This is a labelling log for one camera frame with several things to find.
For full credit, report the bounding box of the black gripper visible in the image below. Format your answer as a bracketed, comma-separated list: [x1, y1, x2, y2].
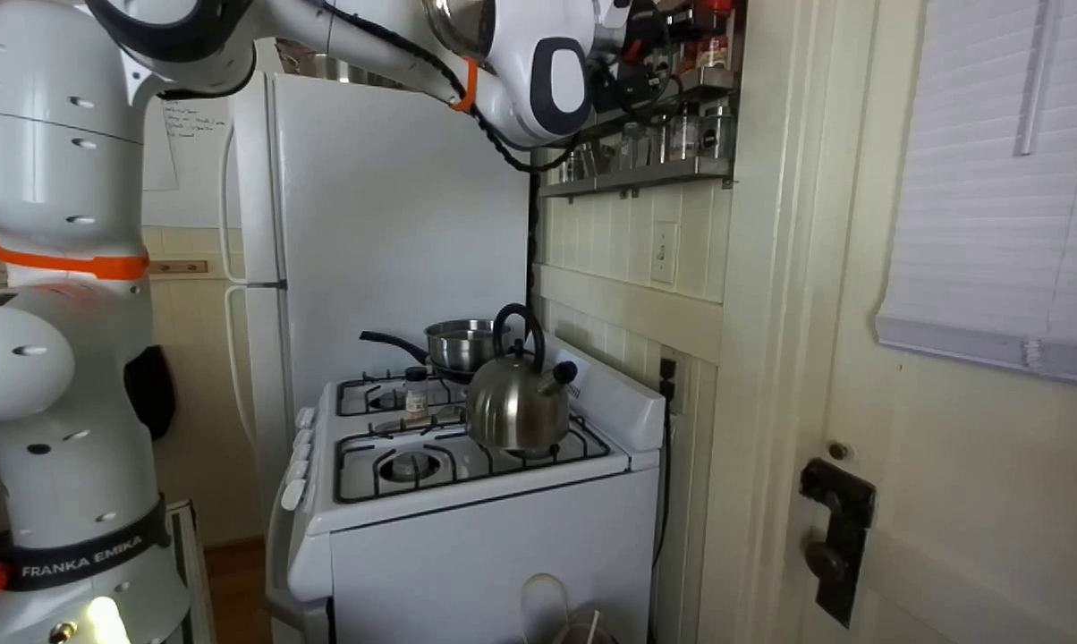
[584, 12, 708, 120]

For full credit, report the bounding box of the roasted cinnamon spice bottle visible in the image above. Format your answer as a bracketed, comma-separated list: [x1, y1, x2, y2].
[690, 0, 738, 88]

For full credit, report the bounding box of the steel spice rack shelf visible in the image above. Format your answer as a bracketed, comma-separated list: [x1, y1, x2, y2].
[595, 67, 741, 149]
[542, 155, 738, 202]

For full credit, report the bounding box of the black stove grate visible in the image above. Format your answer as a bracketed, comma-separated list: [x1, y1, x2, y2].
[330, 416, 614, 506]
[332, 370, 475, 421]

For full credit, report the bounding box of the white gas stove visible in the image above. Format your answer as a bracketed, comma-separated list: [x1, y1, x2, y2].
[262, 332, 672, 644]

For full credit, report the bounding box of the small glass spice jar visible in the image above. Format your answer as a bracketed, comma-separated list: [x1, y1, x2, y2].
[665, 103, 698, 169]
[595, 124, 627, 180]
[621, 117, 652, 173]
[692, 98, 733, 163]
[645, 110, 672, 173]

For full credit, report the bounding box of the white refrigerator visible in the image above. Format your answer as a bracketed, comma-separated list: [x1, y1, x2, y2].
[218, 67, 536, 546]

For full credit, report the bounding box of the white blind wand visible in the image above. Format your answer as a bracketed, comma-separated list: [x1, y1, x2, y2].
[1010, 0, 1060, 161]

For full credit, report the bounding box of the white window blind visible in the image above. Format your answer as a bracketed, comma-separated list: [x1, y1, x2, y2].
[874, 0, 1077, 394]

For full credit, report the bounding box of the black door latch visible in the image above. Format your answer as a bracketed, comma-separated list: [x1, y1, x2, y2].
[799, 454, 881, 631]

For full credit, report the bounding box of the white paper sheet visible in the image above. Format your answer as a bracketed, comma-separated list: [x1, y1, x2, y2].
[139, 99, 234, 231]

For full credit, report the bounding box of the cream panelled door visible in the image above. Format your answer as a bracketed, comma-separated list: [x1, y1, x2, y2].
[784, 0, 1077, 644]

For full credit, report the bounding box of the black cable bundle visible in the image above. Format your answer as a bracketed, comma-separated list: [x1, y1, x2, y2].
[306, 0, 635, 180]

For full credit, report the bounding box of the orange velcro strap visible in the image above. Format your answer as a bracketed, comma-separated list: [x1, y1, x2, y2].
[0, 229, 154, 287]
[450, 58, 484, 117]

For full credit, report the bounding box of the wall power outlet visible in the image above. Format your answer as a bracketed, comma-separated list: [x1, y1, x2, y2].
[654, 353, 684, 403]

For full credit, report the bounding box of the steel saucepan black handle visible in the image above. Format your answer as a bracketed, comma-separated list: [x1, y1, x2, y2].
[356, 316, 499, 384]

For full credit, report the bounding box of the steel kettle black handle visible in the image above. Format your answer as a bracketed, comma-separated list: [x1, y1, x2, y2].
[460, 301, 584, 463]

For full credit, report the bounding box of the wooden wall rail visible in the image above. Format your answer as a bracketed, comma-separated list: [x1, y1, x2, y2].
[145, 259, 213, 284]

